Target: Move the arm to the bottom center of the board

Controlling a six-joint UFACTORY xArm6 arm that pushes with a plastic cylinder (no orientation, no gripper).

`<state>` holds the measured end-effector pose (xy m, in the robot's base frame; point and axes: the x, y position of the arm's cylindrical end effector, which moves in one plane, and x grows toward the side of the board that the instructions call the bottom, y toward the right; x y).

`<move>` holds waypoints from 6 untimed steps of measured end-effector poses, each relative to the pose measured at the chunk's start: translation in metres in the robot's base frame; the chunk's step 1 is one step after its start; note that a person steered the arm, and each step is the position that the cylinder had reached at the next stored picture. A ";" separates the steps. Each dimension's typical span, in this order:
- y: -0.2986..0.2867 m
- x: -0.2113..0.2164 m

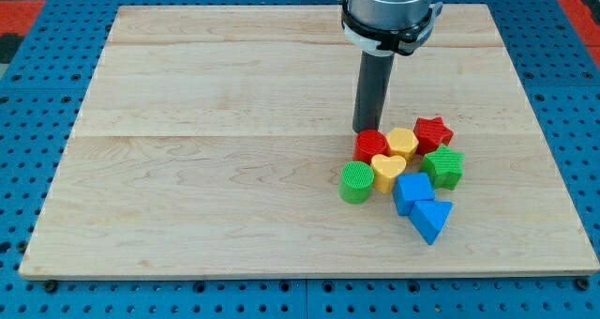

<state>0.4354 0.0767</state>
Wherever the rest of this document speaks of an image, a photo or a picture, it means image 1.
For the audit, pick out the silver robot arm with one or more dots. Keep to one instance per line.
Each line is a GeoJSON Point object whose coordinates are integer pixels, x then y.
{"type": "Point", "coordinates": [383, 27]}

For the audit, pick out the light wooden board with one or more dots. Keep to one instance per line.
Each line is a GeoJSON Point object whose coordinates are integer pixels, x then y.
{"type": "Point", "coordinates": [210, 140]}

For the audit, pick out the green cylinder block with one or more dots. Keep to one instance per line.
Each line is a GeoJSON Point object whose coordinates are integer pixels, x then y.
{"type": "Point", "coordinates": [356, 179]}

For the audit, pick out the red cylinder block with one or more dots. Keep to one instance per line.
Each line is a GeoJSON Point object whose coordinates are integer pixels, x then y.
{"type": "Point", "coordinates": [368, 143]}

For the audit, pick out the yellow heart block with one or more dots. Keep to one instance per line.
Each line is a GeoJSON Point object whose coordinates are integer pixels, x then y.
{"type": "Point", "coordinates": [386, 171]}

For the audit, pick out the yellow hexagon block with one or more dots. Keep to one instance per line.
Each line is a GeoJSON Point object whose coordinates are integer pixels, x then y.
{"type": "Point", "coordinates": [402, 142]}

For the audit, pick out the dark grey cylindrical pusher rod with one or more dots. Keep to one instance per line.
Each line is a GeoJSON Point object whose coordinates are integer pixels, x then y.
{"type": "Point", "coordinates": [373, 81]}

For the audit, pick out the blue cube block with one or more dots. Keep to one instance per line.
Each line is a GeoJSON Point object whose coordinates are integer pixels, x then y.
{"type": "Point", "coordinates": [409, 189]}

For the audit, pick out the red star block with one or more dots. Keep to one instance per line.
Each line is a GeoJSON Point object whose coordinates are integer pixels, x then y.
{"type": "Point", "coordinates": [431, 133]}

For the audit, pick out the blue triangle block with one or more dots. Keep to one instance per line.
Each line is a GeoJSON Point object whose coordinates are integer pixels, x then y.
{"type": "Point", "coordinates": [429, 218]}

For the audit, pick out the green star block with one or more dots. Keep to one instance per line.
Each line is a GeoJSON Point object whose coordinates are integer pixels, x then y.
{"type": "Point", "coordinates": [443, 167]}

